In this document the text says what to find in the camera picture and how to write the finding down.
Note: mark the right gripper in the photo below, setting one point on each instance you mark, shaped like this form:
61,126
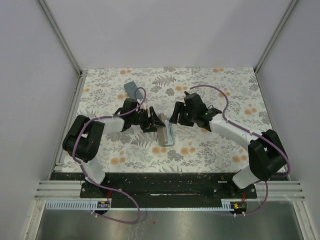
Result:
184,114

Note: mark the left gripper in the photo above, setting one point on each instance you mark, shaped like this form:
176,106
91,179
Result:
147,120

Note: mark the beige felt glasses case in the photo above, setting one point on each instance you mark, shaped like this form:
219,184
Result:
162,132

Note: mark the grey-blue glasses case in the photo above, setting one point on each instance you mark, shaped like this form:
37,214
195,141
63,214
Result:
131,90

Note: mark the light blue cloth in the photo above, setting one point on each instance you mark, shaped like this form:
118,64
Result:
169,132

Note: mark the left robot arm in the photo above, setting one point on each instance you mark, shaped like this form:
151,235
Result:
83,139

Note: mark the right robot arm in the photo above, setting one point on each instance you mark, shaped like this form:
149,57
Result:
266,155

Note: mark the floral table mat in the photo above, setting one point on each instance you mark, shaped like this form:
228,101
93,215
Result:
233,89

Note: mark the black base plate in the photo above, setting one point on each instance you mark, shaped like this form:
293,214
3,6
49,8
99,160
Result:
171,186

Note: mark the white slotted cable duct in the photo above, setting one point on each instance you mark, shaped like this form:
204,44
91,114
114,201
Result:
153,204

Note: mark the left aluminium frame post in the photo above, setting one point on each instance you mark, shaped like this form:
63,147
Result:
59,35

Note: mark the aluminium frame post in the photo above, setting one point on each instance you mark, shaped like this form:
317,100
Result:
59,35
276,34

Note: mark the right aluminium frame post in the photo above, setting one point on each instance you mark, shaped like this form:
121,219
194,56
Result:
276,34

